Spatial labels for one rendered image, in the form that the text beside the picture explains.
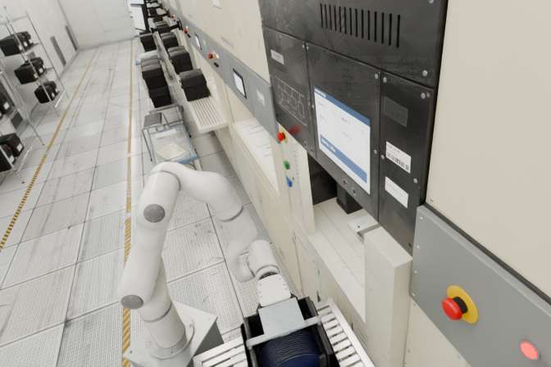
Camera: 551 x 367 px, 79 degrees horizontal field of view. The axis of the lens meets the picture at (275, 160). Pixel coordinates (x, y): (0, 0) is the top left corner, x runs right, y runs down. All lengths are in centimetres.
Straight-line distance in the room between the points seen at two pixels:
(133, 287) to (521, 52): 115
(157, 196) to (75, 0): 1374
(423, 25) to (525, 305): 44
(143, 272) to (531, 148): 107
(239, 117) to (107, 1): 1192
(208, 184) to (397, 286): 57
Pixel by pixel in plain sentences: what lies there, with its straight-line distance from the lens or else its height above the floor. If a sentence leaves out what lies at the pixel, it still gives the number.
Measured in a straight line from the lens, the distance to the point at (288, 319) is 109.
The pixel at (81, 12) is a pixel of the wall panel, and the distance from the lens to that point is 1460.
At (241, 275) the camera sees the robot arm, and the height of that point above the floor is 109.
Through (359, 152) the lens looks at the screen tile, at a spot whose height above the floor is 157.
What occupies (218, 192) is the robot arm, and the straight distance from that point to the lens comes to 101.
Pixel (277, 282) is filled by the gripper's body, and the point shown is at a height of 112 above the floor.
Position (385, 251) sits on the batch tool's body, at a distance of 85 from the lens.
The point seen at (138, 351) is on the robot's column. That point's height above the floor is 76.
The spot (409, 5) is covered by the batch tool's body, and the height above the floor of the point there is 192.
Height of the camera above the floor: 203
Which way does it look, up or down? 31 degrees down
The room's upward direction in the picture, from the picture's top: 10 degrees counter-clockwise
